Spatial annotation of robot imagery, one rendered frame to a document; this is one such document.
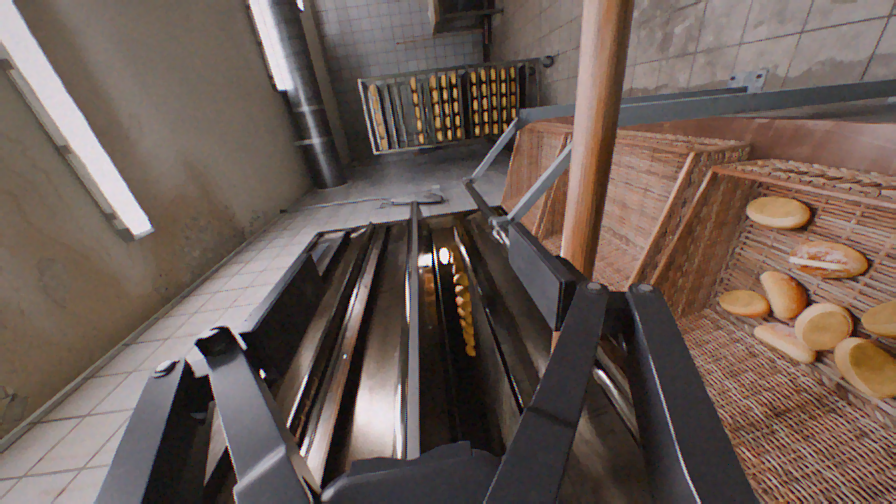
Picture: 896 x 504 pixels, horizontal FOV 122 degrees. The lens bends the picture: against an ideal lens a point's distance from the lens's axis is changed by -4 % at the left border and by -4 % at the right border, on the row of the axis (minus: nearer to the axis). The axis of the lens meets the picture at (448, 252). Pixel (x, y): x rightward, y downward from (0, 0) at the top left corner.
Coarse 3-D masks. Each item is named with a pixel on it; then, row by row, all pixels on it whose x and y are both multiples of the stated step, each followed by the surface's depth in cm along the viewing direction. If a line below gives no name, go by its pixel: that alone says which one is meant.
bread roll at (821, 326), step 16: (816, 304) 48; (832, 304) 46; (800, 320) 49; (816, 320) 47; (832, 320) 46; (848, 320) 45; (800, 336) 49; (816, 336) 48; (832, 336) 46; (848, 336) 45
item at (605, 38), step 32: (608, 0) 16; (608, 32) 16; (608, 64) 17; (576, 96) 20; (608, 96) 18; (576, 128) 20; (608, 128) 19; (576, 160) 21; (608, 160) 20; (576, 192) 22; (576, 224) 23; (576, 256) 24
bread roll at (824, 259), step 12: (792, 252) 50; (804, 252) 48; (816, 252) 47; (828, 252) 45; (840, 252) 44; (852, 252) 43; (792, 264) 50; (804, 264) 48; (816, 264) 46; (828, 264) 45; (840, 264) 44; (852, 264) 43; (864, 264) 43; (828, 276) 46; (840, 276) 45; (852, 276) 44
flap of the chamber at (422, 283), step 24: (432, 288) 111; (432, 312) 94; (432, 336) 81; (432, 360) 72; (408, 384) 56; (432, 384) 64; (408, 408) 51; (432, 408) 58; (408, 432) 47; (432, 432) 53; (408, 456) 44
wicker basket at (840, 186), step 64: (704, 192) 56; (768, 192) 56; (832, 192) 37; (704, 256) 65; (768, 256) 58; (704, 320) 70; (768, 320) 60; (768, 384) 54; (832, 384) 50; (768, 448) 47; (832, 448) 44
